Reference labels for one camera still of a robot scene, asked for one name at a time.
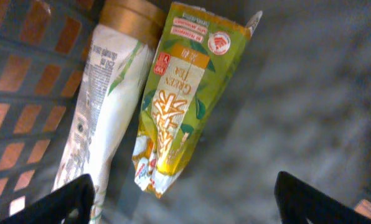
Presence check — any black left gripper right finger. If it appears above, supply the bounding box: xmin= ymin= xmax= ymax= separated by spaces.
xmin=275 ymin=171 xmax=371 ymax=224

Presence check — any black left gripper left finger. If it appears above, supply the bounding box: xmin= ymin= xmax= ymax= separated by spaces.
xmin=0 ymin=174 xmax=95 ymax=224

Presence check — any white tube gold cap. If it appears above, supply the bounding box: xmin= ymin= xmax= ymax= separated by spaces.
xmin=53 ymin=0 xmax=166 ymax=223

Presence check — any green tea pouch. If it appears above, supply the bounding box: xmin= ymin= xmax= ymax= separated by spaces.
xmin=132 ymin=2 xmax=263 ymax=197

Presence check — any grey plastic basket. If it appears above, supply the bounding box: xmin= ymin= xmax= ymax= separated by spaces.
xmin=0 ymin=1 xmax=371 ymax=223

